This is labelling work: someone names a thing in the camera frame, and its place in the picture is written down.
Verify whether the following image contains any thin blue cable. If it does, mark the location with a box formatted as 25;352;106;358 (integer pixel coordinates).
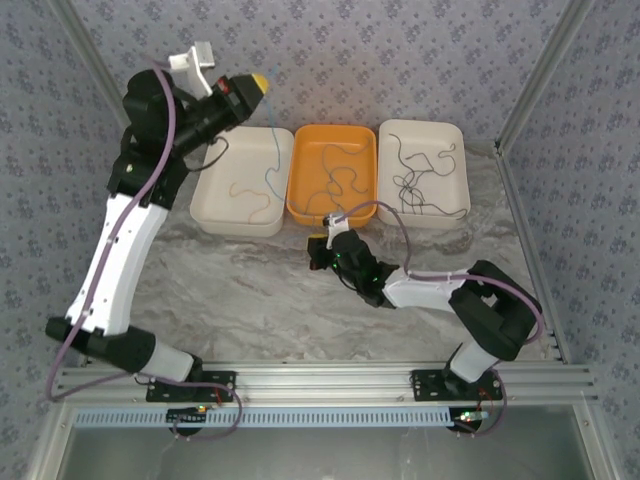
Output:
262;63;329;222

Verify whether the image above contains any thin orange cable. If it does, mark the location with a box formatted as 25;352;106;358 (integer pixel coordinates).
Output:
228;180;272;225

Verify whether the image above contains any thin grey cable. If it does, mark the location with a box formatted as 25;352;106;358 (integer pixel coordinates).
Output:
304;135;375;222

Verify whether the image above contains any orange plastic bin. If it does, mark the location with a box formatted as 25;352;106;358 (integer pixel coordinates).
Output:
285;124;378;229

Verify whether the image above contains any white plastic bin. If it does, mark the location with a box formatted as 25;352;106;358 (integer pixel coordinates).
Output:
189;125;295;238
375;118;472;230

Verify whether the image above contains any steel lower shelf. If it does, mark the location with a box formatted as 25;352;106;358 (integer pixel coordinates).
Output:
29;403;619;480

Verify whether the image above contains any black controller board with LEDs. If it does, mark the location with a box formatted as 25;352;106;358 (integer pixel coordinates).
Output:
451;407;490;432
166;407;210;425

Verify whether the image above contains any left gripper thin black wire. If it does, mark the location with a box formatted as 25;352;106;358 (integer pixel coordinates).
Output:
198;135;230;172

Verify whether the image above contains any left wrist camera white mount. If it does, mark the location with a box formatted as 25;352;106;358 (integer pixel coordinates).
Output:
167;41;219;97

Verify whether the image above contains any aluminium frame post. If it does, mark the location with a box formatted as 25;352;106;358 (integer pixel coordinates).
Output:
494;0;597;151
52;0;132;101

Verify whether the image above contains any aluminium mounting rail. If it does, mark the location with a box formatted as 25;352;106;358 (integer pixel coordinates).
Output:
54;362;599;405

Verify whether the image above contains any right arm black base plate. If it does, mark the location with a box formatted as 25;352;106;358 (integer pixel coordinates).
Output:
410;368;504;402

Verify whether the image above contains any slotted grey cable duct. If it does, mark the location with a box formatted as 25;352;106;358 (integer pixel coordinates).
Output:
73;405;494;430

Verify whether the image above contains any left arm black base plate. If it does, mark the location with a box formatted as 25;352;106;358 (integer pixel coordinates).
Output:
145;370;237;404

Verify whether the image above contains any aluminium table side rail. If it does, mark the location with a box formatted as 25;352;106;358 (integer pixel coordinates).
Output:
493;143;572;365

